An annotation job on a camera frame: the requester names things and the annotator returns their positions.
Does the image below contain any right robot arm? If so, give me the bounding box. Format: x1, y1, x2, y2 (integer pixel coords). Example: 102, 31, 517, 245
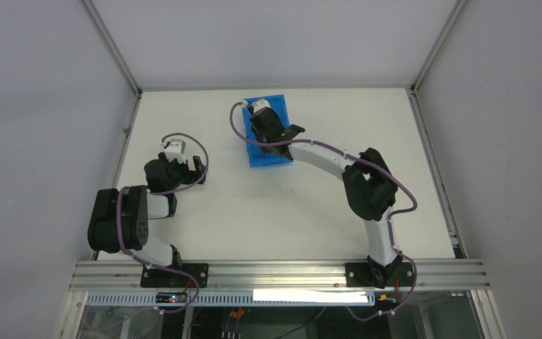
246, 102, 404, 288

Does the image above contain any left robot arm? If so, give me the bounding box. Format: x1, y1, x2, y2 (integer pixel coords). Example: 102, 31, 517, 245
88, 152, 207, 271

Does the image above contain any blue plastic bin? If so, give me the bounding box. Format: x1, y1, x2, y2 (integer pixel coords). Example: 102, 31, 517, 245
241, 94, 293, 168

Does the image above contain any small electronics board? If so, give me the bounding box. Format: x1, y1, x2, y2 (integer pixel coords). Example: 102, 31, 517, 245
155, 292, 188, 304

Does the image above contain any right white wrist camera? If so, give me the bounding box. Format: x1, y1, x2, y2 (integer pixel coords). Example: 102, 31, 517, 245
247, 98, 271, 114

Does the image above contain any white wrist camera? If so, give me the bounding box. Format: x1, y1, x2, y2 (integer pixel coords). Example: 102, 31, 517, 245
163, 138, 186, 164
247, 98, 271, 114

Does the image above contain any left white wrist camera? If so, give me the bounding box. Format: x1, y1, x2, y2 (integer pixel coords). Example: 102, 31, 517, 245
163, 138, 186, 164

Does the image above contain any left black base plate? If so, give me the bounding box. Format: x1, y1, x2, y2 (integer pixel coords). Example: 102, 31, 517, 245
140, 263, 210, 288

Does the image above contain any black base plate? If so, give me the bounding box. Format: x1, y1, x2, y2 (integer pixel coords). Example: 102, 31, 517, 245
344, 262, 416, 289
140, 263, 210, 288

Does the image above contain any aluminium frame rail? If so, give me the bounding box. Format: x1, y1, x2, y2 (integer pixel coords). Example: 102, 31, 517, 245
69, 259, 490, 292

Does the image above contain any slotted cable duct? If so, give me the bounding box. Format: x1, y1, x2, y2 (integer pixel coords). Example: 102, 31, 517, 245
86, 289, 375, 307

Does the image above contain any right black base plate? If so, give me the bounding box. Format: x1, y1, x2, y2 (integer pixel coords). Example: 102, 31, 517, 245
344, 262, 416, 289

